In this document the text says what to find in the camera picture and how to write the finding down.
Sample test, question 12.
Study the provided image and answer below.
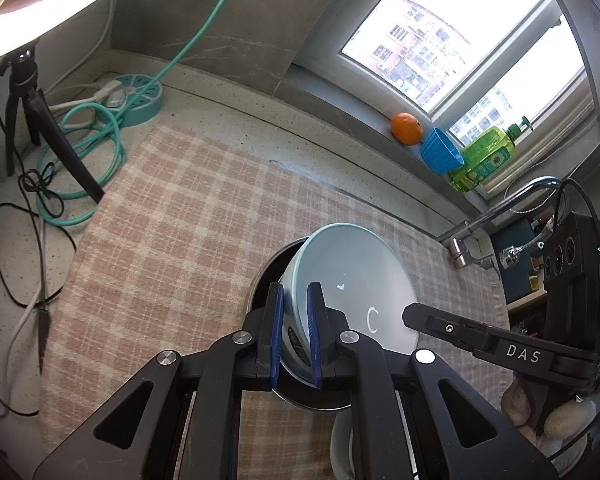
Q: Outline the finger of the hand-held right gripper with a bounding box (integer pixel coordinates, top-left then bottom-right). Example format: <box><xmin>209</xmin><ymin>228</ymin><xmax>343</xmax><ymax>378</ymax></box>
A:
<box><xmin>401</xmin><ymin>302</ymin><xmax>600</xmax><ymax>382</ymax></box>

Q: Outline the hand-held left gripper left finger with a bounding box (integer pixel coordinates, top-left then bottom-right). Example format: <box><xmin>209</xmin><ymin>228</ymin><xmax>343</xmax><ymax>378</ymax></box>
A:
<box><xmin>32</xmin><ymin>282</ymin><xmax>285</xmax><ymax>480</ymax></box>

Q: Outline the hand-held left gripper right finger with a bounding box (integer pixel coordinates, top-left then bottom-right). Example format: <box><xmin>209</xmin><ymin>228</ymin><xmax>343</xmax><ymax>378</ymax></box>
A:
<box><xmin>306</xmin><ymin>282</ymin><xmax>561</xmax><ymax>480</ymax></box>

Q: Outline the plain steel bowl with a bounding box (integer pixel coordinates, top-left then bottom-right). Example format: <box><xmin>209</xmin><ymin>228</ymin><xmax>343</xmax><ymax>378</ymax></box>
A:
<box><xmin>248</xmin><ymin>240</ymin><xmax>363</xmax><ymax>411</ymax></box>

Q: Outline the white bowl teal outside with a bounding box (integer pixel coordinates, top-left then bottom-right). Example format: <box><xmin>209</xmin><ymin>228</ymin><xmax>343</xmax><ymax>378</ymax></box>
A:
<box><xmin>278</xmin><ymin>222</ymin><xmax>421</xmax><ymax>391</ymax></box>

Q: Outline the dark utensil holder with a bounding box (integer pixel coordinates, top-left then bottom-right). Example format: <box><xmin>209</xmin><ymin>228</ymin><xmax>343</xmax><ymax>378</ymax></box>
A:
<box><xmin>492</xmin><ymin>217</ymin><xmax>548</xmax><ymax>306</ymax></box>

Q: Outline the chrome faucet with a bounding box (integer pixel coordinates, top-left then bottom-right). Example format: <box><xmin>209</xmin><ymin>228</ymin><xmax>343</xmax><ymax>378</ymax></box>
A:
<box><xmin>435</xmin><ymin>176</ymin><xmax>563</xmax><ymax>271</ymax></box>

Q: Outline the plaid beige cloth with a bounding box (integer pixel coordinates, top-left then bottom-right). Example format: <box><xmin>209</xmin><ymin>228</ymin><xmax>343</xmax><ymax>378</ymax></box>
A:
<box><xmin>40</xmin><ymin>122</ymin><xmax>511</xmax><ymax>480</ymax></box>

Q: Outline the green dish soap bottle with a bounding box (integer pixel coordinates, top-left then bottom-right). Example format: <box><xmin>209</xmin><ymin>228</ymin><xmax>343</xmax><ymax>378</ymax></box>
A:
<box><xmin>447</xmin><ymin>116</ymin><xmax>533</xmax><ymax>194</ymax></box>

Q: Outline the blue ribbed cup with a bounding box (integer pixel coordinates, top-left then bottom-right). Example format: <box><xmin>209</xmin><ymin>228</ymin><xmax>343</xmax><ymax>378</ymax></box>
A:
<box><xmin>420</xmin><ymin>127</ymin><xmax>466</xmax><ymax>176</ymax></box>

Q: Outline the orange fruit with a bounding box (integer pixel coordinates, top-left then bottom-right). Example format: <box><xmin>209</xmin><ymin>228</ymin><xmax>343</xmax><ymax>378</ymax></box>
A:
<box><xmin>391</xmin><ymin>112</ymin><xmax>424</xmax><ymax>147</ymax></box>

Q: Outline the teal round power strip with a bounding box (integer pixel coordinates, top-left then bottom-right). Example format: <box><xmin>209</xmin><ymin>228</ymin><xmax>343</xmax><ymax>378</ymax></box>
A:
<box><xmin>96</xmin><ymin>74</ymin><xmax>163</xmax><ymax>128</ymax></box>

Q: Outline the window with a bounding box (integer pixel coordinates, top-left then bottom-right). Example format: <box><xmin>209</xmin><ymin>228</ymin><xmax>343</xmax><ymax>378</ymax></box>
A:
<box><xmin>337</xmin><ymin>0</ymin><xmax>600</xmax><ymax>131</ymax></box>

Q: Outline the white plug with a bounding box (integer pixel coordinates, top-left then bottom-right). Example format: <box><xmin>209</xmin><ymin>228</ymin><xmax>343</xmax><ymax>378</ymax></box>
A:
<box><xmin>45</xmin><ymin>79</ymin><xmax>127</xmax><ymax>111</ymax></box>

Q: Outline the thick white cable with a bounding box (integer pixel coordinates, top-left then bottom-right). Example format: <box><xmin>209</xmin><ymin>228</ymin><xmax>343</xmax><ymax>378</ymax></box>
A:
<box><xmin>0</xmin><ymin>285</ymin><xmax>48</xmax><ymax>418</ymax></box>

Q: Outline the teal hose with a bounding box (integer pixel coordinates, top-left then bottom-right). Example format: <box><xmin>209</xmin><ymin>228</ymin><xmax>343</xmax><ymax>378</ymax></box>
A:
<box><xmin>35</xmin><ymin>0</ymin><xmax>251</xmax><ymax>228</ymax></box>

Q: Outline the white ring light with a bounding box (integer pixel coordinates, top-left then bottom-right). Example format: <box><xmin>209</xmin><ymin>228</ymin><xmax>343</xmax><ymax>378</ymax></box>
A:
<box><xmin>0</xmin><ymin>0</ymin><xmax>153</xmax><ymax>66</ymax></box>

